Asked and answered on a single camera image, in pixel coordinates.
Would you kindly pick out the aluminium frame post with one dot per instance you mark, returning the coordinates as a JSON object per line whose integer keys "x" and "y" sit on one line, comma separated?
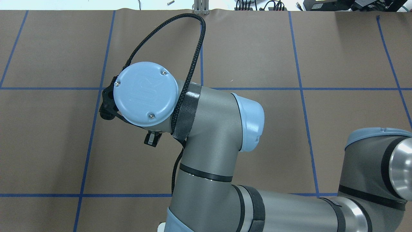
{"x": 201, "y": 7}

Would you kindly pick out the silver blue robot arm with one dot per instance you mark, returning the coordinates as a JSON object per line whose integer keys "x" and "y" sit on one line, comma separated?
{"x": 215, "y": 126}

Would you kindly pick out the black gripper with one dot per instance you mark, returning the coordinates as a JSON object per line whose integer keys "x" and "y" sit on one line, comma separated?
{"x": 152, "y": 139}

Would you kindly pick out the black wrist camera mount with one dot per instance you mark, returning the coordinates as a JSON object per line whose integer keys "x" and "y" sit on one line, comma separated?
{"x": 108, "y": 109}

